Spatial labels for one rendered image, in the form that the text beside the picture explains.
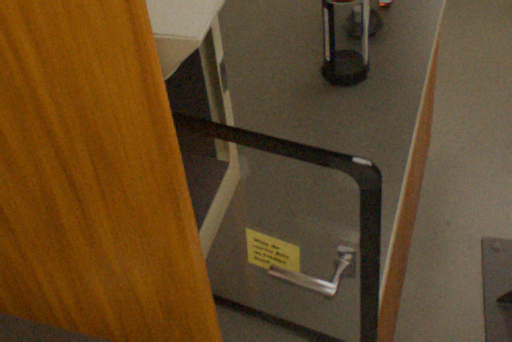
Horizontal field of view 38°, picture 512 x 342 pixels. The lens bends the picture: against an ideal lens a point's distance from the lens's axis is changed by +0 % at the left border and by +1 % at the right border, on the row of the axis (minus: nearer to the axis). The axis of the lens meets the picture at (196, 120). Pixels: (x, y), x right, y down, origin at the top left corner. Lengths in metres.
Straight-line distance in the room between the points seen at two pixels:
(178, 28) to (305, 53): 0.90
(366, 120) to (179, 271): 0.66
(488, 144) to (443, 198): 0.32
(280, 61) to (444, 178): 1.17
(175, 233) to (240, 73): 0.79
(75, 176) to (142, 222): 0.10
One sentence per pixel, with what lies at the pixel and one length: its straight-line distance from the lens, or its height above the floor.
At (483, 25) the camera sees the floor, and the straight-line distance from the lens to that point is 3.43.
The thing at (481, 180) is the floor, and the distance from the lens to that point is 2.74.
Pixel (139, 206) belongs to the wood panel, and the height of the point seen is 1.30.
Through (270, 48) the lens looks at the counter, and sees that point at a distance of 1.73.
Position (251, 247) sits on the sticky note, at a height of 1.17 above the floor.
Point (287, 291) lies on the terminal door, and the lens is 1.07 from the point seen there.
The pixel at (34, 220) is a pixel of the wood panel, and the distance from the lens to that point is 1.06.
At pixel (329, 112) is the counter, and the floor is 0.94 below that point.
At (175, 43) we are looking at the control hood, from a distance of 0.82.
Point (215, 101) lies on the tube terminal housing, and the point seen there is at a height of 1.13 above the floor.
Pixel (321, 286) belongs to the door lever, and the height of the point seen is 1.21.
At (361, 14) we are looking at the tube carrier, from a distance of 1.52.
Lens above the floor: 1.97
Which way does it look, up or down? 41 degrees down
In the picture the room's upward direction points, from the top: 11 degrees counter-clockwise
